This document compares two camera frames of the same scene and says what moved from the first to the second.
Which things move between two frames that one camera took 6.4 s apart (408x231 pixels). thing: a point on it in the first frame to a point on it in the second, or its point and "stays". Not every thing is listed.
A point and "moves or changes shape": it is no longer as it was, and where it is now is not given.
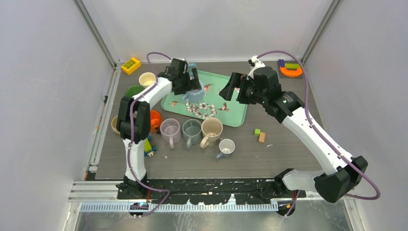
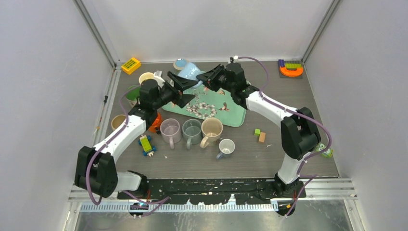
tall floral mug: [211, 129] stays
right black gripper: [237, 80] to [210, 75]
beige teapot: [114, 124] stays
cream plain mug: [147, 79] stays
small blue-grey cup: [227, 147] stays
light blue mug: [194, 96] moves or changes shape
